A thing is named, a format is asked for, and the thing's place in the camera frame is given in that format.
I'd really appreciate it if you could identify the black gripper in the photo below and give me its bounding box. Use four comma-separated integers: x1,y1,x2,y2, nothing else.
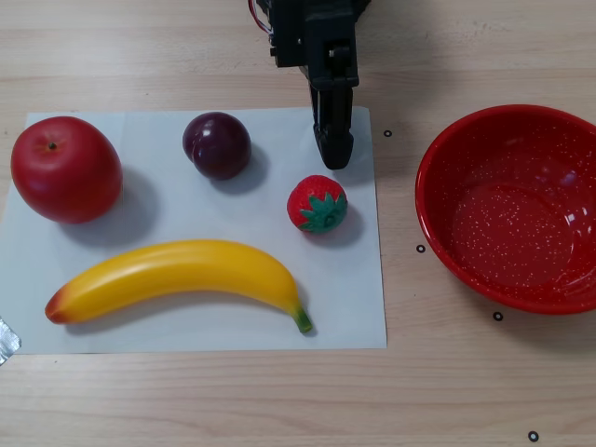
268,0,362,169

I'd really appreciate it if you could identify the yellow plastic banana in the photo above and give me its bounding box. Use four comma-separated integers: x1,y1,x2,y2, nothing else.
45,238,314,334

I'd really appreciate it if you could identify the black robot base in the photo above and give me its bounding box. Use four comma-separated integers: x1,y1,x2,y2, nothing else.
254,0,373,20

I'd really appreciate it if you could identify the red speckled enamel bowl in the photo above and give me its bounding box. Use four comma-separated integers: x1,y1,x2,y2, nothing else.
414,103,596,316

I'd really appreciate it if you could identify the red plastic strawberry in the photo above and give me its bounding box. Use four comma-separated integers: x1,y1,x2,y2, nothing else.
286,174,349,236

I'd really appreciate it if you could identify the dark purple plastic plum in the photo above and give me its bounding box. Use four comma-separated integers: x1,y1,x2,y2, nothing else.
182,111,253,182

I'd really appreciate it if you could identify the white paper sheet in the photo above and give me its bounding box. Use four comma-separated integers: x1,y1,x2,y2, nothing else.
0,105,388,356

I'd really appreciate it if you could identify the red plastic apple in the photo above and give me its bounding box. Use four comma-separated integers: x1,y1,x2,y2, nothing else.
9,115,124,224

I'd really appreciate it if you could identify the silver tape piece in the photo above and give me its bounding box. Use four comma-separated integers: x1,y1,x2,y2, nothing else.
0,316,22,369

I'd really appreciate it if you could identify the red white black servo cable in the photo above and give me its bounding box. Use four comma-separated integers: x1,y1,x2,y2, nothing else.
249,0,275,34

